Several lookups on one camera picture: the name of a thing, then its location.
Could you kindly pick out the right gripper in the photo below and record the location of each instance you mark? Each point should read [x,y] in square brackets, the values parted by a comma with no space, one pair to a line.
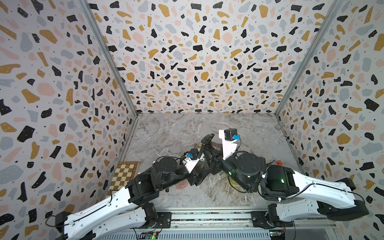
[216,163]

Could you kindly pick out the yellow spray bottle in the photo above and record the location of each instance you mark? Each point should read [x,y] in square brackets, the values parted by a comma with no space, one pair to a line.
[231,184]

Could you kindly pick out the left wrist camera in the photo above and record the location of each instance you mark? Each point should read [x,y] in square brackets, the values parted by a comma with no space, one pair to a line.
[191,159]

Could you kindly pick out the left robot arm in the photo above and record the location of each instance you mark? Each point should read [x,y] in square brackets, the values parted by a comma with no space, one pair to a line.
[131,206]

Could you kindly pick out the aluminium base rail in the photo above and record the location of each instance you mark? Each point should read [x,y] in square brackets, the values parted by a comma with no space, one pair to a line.
[218,224]

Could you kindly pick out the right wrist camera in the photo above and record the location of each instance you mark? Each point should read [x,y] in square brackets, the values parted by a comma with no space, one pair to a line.
[231,141]

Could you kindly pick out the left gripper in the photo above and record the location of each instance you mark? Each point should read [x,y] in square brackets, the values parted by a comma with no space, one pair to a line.
[199,179]

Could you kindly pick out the wooden chessboard box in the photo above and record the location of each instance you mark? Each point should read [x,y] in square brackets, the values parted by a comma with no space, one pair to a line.
[125,172]

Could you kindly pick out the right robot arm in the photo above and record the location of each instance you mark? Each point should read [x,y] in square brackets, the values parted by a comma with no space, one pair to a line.
[292,194]

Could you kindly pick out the black spray nozzle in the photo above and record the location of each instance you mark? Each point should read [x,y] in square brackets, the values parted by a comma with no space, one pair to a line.
[206,143]

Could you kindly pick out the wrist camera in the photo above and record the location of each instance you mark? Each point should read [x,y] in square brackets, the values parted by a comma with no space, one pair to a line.
[231,141]
[191,159]

